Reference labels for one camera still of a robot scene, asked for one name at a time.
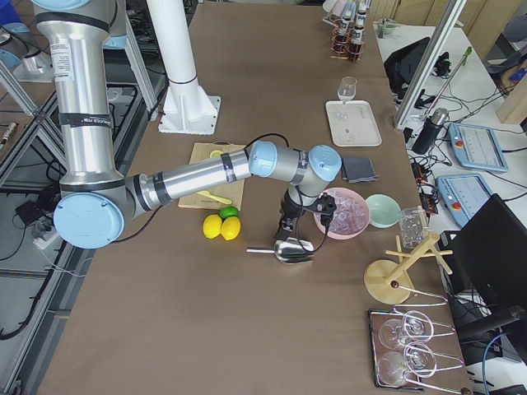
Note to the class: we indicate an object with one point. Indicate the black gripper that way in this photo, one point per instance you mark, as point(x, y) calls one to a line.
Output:
point(291, 207)

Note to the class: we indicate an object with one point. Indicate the copper wire bottle basket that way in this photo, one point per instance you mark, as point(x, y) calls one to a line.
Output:
point(346, 55)

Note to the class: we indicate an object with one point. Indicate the tea bottle white cap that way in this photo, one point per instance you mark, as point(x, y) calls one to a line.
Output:
point(357, 35)

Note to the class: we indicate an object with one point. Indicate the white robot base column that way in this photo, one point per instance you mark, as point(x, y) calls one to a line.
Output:
point(187, 109)

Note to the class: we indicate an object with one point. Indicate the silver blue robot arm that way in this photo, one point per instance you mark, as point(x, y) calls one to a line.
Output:
point(96, 199)

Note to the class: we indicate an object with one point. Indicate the steel ice scoop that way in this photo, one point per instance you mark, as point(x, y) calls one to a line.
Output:
point(289, 251)

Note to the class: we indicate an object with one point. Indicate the yellow lemon near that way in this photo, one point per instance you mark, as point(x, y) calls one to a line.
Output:
point(230, 228)

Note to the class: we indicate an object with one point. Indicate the yellow lemon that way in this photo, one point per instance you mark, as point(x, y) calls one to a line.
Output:
point(212, 226)
point(230, 228)

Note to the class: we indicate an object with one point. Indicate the green lime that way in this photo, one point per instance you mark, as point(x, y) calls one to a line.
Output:
point(227, 212)

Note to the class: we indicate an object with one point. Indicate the pink bowl of ice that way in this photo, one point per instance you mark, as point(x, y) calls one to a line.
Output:
point(352, 215)

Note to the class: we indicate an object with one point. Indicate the yellow lemon far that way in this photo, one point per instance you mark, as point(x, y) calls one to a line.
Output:
point(212, 226)

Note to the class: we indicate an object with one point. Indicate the yellow plastic knife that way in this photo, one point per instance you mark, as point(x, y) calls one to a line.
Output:
point(207, 194)

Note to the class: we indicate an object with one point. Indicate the folded grey cloth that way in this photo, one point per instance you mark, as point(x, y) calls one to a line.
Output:
point(358, 169)

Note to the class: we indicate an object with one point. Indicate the green ceramic bowl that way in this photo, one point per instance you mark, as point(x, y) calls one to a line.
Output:
point(384, 210)

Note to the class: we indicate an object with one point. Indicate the wooden cup tree stand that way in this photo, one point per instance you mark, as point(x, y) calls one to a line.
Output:
point(389, 282)

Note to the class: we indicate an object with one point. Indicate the cream rabbit tray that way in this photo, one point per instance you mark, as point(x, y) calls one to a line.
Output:
point(352, 124)

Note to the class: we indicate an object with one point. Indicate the clear textured tumbler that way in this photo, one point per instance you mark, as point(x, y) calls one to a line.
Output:
point(413, 226)

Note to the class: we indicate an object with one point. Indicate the clear wine glass on tray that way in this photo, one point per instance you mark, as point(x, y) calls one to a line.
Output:
point(347, 90)

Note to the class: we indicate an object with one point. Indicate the upside-down wine glass upper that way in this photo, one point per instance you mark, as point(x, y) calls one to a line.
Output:
point(412, 326)

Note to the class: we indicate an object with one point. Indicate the upside-down wine glass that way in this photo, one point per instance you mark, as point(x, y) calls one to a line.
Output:
point(409, 368)
point(412, 326)

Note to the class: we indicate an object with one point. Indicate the black metal glass rack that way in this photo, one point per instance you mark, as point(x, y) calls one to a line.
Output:
point(376, 349)

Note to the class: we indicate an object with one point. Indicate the black steel thermos bottle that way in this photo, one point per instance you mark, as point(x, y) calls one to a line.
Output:
point(430, 130)

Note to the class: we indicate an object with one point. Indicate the blue teach pendant near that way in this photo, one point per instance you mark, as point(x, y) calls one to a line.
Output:
point(463, 195)

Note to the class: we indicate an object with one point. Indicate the blue teach pendant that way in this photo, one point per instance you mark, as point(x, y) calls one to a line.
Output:
point(476, 147)
point(463, 195)

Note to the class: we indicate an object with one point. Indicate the upside-down wine glass lower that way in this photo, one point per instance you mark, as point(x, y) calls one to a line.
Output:
point(409, 368)

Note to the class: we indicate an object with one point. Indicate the black backpack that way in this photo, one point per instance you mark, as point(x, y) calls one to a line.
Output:
point(402, 64)

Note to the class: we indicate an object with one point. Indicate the black computer monitor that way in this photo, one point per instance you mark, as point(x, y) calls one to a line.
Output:
point(489, 256)

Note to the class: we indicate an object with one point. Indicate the blue teach pendant far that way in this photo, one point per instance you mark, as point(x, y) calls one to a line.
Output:
point(476, 147)

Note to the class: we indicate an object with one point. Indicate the pastel cups rack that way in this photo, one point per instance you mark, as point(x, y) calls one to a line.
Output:
point(336, 9)

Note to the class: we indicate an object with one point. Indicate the aluminium frame post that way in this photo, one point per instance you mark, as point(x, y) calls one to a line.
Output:
point(432, 51)

